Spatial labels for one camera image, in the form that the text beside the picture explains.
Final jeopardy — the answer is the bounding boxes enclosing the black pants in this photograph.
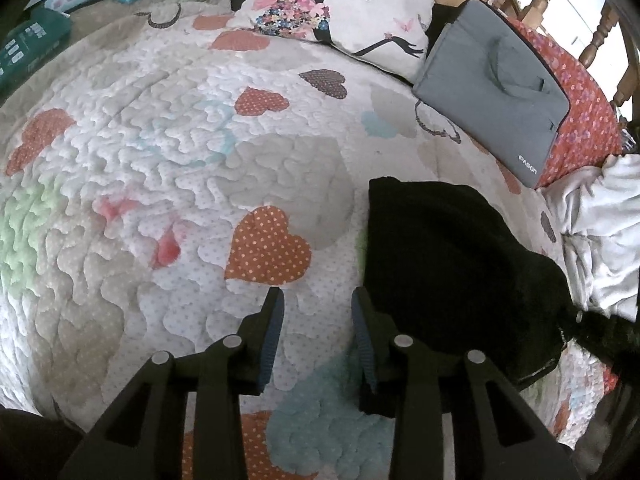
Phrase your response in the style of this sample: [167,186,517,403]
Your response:
[363,177,576,390]

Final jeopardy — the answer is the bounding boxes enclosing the white crumpled sheet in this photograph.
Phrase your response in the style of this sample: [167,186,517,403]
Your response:
[541,154,639,321]

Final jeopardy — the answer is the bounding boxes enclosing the heart pattern quilted bedspread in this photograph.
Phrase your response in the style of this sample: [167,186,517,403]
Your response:
[1,3,561,479]

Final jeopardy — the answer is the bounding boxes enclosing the red floral pillow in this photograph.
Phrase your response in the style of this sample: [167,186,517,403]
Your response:
[509,18,623,188]

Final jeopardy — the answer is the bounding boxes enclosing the grey laptop bag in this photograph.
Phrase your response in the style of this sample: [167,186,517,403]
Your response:
[413,0,570,188]

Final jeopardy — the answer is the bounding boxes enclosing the green cardboard box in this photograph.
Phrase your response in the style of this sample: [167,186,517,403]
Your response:
[1,6,72,94]

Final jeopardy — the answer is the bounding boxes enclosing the floral girl print pillow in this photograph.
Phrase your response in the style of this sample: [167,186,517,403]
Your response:
[230,0,435,81]

